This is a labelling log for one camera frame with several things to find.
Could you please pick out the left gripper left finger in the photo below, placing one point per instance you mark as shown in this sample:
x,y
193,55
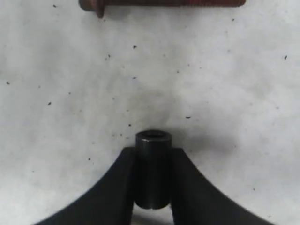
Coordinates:
x,y
107,197

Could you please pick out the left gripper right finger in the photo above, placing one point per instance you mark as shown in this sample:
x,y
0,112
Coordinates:
x,y
197,199

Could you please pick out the dark brown flanged bolt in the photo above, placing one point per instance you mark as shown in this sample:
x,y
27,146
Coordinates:
x,y
164,2

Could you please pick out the black cylindrical metal sleeve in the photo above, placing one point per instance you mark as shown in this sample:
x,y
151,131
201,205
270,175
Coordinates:
x,y
152,168

